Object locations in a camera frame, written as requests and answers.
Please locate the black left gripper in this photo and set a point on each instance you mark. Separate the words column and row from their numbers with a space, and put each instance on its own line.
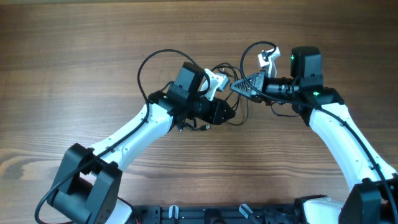
column 216, row 107

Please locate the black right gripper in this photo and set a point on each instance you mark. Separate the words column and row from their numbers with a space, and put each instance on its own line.
column 258, row 81

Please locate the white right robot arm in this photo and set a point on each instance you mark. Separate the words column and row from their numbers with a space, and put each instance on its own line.
column 371, row 180

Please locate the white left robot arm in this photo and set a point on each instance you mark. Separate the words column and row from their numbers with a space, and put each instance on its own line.
column 87, row 182

